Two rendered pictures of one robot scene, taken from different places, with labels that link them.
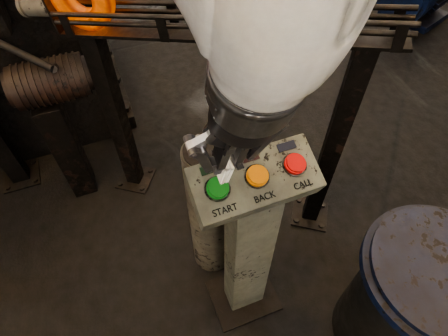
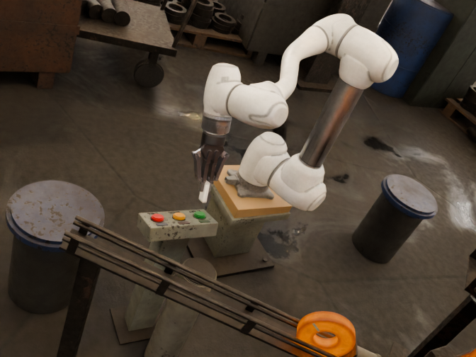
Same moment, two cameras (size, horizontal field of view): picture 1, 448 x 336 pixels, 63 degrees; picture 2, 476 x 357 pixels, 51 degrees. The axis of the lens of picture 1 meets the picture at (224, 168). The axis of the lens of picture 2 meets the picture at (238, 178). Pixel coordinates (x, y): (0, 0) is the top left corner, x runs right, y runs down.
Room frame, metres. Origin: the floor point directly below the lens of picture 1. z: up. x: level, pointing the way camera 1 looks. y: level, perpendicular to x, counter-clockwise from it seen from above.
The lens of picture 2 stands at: (1.58, -0.33, 1.71)
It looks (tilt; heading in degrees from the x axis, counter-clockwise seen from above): 35 degrees down; 161
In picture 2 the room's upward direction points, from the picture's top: 25 degrees clockwise
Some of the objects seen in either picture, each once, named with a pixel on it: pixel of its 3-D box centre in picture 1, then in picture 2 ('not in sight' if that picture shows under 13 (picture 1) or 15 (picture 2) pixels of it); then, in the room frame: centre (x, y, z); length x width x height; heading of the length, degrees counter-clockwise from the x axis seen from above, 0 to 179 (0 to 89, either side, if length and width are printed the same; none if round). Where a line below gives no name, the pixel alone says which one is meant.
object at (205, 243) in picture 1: (210, 212); (178, 317); (0.53, 0.04, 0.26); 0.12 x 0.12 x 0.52
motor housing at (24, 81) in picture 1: (73, 131); not in sight; (0.83, 0.48, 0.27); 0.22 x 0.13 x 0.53; 111
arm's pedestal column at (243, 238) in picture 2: not in sight; (232, 221); (-0.13, 0.32, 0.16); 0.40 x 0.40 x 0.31; 24
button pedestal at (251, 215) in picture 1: (248, 250); (156, 273); (0.40, -0.06, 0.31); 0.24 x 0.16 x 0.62; 111
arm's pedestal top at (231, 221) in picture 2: not in sight; (245, 195); (-0.13, 0.32, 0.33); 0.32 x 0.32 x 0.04; 24
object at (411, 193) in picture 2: not in sight; (390, 220); (-0.35, 1.24, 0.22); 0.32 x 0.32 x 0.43
